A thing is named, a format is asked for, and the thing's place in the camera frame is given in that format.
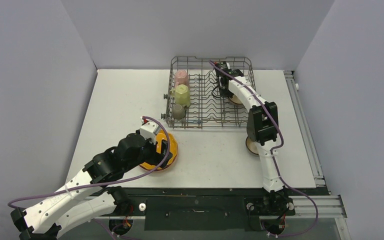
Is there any brown ceramic bowl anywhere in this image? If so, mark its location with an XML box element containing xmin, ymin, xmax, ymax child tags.
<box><xmin>245</xmin><ymin>136</ymin><xmax>259</xmax><ymax>156</ymax></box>
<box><xmin>228</xmin><ymin>95</ymin><xmax>242</xmax><ymax>105</ymax></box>

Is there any small grey-green cup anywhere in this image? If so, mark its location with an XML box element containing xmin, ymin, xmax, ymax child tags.
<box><xmin>172</xmin><ymin>104</ymin><xmax>186</xmax><ymax>120</ymax></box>

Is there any grey wire dish rack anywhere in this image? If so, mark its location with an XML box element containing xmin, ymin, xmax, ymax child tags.
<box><xmin>161</xmin><ymin>56</ymin><xmax>248</xmax><ymax>129</ymax></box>

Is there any pink mug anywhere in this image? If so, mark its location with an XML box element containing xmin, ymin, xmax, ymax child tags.
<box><xmin>174</xmin><ymin>70</ymin><xmax>190</xmax><ymax>88</ymax></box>

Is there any pale yellow mug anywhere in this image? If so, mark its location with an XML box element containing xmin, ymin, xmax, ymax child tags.
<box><xmin>170</xmin><ymin>84</ymin><xmax>191</xmax><ymax>108</ymax></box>

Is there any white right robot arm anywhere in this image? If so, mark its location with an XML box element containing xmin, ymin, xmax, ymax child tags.
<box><xmin>214</xmin><ymin>65</ymin><xmax>292</xmax><ymax>217</ymax></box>

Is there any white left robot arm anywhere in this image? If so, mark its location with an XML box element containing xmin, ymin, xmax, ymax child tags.
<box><xmin>10</xmin><ymin>131</ymin><xmax>178</xmax><ymax>240</ymax></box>

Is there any orange polka dot plate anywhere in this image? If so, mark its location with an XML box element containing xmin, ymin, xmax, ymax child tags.
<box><xmin>138</xmin><ymin>129</ymin><xmax>179</xmax><ymax>171</ymax></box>

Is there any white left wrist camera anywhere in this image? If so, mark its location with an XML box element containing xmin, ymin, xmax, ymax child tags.
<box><xmin>139</xmin><ymin>117</ymin><xmax>161</xmax><ymax>145</ymax></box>

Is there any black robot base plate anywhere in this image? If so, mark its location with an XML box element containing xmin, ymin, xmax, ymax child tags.
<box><xmin>107</xmin><ymin>187</ymin><xmax>296</xmax><ymax>231</ymax></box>

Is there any aluminium frame rail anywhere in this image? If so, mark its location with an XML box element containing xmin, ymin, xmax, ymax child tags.
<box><xmin>283</xmin><ymin>70</ymin><xmax>347</xmax><ymax>219</ymax></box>

